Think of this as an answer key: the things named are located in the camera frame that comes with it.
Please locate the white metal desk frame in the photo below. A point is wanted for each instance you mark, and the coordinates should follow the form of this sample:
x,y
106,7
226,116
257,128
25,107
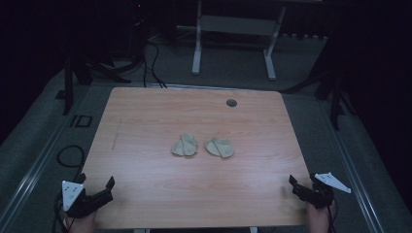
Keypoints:
x,y
236,25

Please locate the black metal stand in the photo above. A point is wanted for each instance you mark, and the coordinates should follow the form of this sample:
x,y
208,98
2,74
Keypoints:
x,y
335,106
68,90

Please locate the person's left hand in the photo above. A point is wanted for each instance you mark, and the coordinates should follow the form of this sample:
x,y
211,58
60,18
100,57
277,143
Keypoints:
x,y
81,225

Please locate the dark equipment rack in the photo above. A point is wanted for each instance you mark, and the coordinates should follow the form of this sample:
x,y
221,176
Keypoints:
x,y
138,32

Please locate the metal floor rail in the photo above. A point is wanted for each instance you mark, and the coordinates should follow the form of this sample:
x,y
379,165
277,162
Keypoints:
x,y
356,168
29,178

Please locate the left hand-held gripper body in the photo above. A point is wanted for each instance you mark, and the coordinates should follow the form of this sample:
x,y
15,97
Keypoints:
x,y
73,194

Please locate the white table leg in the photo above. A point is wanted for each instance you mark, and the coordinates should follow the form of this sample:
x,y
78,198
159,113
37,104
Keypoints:
x,y
253,230

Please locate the person's right hand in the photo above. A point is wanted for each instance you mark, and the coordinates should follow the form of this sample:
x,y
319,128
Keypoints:
x,y
319,220

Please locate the beige sock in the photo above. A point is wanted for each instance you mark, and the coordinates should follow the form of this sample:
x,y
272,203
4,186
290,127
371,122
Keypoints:
x,y
220,147
185,146

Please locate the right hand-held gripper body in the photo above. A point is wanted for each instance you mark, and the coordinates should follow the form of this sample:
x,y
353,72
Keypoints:
x,y
319,197

